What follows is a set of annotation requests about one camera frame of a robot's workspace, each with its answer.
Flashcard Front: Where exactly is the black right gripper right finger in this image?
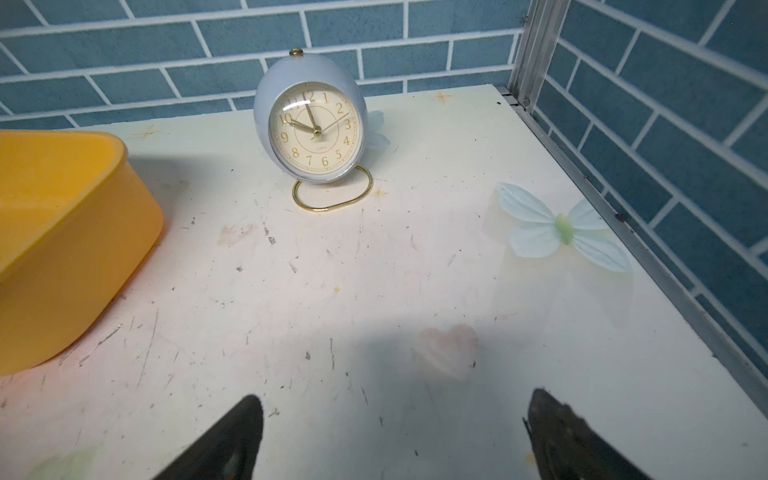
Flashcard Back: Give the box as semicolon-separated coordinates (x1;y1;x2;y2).
523;388;649;480

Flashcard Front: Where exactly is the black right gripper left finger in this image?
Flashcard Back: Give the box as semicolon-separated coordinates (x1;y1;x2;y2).
155;395;264;479

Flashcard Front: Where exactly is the yellow plastic bin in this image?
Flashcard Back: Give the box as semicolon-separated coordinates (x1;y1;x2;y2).
1;130;164;375

